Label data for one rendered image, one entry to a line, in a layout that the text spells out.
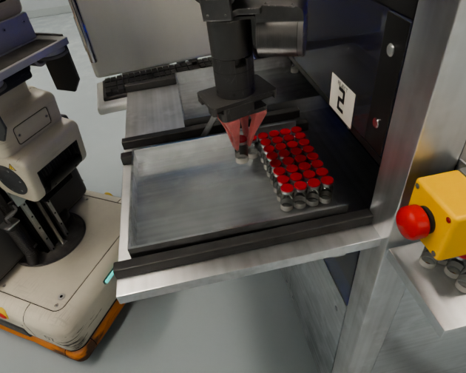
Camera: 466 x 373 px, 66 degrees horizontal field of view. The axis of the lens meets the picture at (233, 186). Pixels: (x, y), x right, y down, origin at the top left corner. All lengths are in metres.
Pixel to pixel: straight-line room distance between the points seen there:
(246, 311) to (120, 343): 0.50
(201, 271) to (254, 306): 0.99
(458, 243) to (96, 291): 1.17
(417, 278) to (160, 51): 1.12
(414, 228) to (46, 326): 1.19
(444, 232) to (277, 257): 0.23
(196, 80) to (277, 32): 0.61
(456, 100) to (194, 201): 0.42
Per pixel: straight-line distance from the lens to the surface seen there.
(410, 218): 0.44
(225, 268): 0.54
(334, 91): 0.64
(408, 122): 0.47
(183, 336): 1.50
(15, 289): 1.52
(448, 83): 0.44
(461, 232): 0.45
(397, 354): 0.99
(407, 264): 0.57
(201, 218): 0.61
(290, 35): 0.47
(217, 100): 0.52
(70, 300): 1.38
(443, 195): 0.45
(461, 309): 0.55
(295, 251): 0.55
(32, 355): 1.69
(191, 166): 0.72
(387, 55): 0.50
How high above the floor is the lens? 1.32
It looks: 41 degrees down
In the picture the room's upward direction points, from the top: 7 degrees counter-clockwise
